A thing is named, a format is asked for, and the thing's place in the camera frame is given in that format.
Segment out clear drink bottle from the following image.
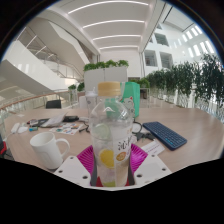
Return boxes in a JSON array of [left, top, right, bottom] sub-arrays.
[[88, 81, 134, 188]]

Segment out white cabinet topped with plants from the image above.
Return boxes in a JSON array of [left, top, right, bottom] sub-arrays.
[[83, 59, 130, 101]]

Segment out dark blue keyboard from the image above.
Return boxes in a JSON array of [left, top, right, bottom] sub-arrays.
[[142, 121, 188, 151]]

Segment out white ceramic mug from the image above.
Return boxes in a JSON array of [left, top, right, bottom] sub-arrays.
[[29, 131, 71, 170]]

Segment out glass shelf unit with plants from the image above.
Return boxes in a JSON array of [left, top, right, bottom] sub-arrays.
[[129, 77, 151, 100]]

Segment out white paper card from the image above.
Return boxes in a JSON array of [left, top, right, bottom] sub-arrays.
[[141, 140, 166, 157]]

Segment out ceiling light strips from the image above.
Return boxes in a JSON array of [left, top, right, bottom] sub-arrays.
[[67, 0, 150, 51]]

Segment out white oblong device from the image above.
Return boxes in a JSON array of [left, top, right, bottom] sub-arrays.
[[10, 122, 22, 134]]

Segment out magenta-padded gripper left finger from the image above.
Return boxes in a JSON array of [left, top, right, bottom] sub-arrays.
[[53, 144, 98, 188]]

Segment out small potted plants planter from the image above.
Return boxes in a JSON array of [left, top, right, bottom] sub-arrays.
[[67, 83, 85, 103]]

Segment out colourful sticker sheet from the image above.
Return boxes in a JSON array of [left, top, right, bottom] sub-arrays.
[[49, 122, 83, 135]]

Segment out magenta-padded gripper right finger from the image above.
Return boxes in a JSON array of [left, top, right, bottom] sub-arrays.
[[128, 143, 173, 188]]

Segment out black office chair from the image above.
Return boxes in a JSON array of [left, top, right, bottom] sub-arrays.
[[45, 99, 63, 110]]

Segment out clear plastic tumbler with lid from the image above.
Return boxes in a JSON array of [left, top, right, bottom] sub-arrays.
[[84, 88, 99, 118]]

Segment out black wallet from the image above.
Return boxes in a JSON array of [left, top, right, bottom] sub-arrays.
[[63, 115, 80, 123]]

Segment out row of potted trees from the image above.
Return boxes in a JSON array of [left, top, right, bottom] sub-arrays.
[[146, 53, 224, 116]]

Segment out green tote bag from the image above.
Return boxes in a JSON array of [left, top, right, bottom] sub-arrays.
[[119, 81, 141, 118]]

